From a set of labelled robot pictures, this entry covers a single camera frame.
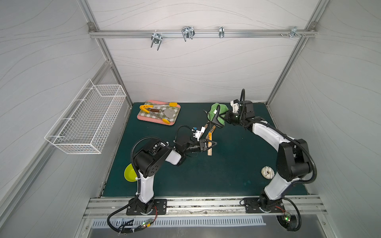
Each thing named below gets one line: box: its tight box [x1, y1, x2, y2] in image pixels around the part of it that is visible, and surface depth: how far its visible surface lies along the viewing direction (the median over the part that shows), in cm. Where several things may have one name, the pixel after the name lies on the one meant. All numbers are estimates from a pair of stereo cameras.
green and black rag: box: [206, 102, 229, 128], surface depth 90 cm
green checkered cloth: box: [138, 101, 179, 123], surface depth 117 cm
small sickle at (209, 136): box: [205, 124, 215, 157], surface depth 81 cm
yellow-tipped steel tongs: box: [139, 102, 179, 125], surface depth 117 cm
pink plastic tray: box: [136, 99, 182, 126], surface depth 113 cm
